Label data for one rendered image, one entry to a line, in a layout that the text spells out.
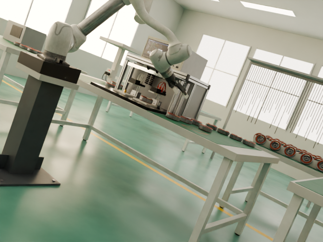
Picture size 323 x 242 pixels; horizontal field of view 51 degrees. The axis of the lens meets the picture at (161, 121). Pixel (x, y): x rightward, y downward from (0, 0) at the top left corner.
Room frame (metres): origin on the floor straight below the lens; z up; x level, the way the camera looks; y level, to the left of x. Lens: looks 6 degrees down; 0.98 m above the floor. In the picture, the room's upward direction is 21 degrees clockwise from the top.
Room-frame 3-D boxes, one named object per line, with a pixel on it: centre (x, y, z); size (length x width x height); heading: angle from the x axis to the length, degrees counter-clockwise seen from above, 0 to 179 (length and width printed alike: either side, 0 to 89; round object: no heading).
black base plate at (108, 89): (2.87, 0.27, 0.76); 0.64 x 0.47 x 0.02; 57
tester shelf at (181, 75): (3.12, 0.11, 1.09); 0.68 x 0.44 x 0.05; 57
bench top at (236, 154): (3.06, 0.15, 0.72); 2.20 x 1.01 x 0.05; 57
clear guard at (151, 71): (2.76, 0.13, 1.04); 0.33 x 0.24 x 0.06; 147
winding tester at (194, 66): (3.12, 0.09, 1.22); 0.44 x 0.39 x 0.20; 57
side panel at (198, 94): (3.01, -0.21, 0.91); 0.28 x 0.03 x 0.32; 147
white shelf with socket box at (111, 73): (3.84, 0.72, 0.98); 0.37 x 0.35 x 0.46; 57
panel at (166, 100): (3.07, 0.14, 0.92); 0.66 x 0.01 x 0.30; 57
